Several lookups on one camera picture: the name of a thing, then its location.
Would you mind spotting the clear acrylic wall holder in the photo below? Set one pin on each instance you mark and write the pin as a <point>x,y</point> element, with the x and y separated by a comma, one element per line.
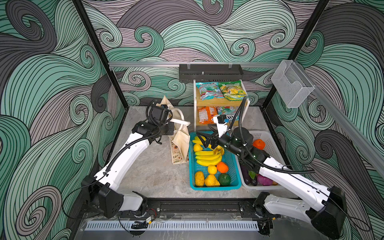
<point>292,83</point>

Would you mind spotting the small yellow lemon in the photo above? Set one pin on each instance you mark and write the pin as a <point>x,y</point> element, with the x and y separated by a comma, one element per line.
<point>197,148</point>

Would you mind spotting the yellow pear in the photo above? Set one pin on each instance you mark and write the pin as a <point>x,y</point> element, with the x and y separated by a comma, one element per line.
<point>211,181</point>

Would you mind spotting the teal plastic basket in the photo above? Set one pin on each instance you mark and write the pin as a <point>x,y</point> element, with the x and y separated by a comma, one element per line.
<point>228,158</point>

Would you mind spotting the purple red onion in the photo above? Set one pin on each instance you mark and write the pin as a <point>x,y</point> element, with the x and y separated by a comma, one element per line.
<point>264,181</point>

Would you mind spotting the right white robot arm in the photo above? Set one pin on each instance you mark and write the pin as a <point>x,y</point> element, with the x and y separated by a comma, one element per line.
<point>323,207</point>

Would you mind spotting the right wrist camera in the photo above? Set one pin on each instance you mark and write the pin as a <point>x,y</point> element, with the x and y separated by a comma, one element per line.
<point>221,122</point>

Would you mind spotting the green-yellow candy bag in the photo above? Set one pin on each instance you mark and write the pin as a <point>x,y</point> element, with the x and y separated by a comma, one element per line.
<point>232,91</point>

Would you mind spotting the white wooden two-tier shelf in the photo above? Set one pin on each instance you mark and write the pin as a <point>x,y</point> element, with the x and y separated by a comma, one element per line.
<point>208,103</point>

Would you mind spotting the blue-red candy bag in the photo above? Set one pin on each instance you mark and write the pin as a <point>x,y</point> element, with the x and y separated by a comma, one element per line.
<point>209,91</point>

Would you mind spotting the yellow corn cob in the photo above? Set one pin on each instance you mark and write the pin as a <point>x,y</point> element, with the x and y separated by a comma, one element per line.
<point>199,179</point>

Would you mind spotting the purple eggplant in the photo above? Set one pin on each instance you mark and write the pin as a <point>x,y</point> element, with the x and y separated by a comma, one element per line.
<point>246,176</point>

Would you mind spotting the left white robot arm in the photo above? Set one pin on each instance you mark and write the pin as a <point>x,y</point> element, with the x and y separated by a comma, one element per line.
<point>101,189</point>

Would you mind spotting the orange tomato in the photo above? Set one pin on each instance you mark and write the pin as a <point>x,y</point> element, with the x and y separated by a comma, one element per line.
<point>259,144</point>

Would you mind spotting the floral canvas tote bag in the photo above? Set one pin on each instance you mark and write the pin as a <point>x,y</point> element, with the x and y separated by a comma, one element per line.
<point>180,138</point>

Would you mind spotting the black metal wall tray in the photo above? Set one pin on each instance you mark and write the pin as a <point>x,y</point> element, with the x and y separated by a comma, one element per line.
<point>189,73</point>

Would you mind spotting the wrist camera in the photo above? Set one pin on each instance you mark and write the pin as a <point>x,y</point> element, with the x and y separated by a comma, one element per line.
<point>159,114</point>
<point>221,122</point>

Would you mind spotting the green Fox's candy bag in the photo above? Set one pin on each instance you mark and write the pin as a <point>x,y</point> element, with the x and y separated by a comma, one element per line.
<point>228,111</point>

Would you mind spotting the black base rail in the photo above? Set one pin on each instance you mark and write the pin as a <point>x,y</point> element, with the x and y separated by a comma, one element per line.
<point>165,208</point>

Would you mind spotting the orange candy bag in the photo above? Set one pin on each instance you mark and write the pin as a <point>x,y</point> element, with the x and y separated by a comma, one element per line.
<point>206,115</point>

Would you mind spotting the green avocado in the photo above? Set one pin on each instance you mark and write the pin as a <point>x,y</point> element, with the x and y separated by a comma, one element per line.
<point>224,180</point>

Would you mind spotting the white plastic basket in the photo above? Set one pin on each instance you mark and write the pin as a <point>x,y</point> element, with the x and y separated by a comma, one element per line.
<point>272,149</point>

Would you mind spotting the white slotted cable duct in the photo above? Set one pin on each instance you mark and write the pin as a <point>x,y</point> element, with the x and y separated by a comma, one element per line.
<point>175,226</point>

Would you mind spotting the yellow banana bunch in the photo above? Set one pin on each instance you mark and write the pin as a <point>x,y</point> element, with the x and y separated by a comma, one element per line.
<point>207,158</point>
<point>200,140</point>

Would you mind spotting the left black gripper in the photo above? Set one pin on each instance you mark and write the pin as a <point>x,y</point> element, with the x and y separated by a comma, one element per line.
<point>170,131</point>

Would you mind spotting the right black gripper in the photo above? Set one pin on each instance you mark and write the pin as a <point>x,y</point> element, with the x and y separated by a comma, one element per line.
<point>218,139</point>

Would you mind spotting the orange fruit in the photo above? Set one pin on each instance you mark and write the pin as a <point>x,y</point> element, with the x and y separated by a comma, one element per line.
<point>222,168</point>

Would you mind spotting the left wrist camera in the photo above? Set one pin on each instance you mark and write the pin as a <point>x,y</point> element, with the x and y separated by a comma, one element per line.
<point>159,114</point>

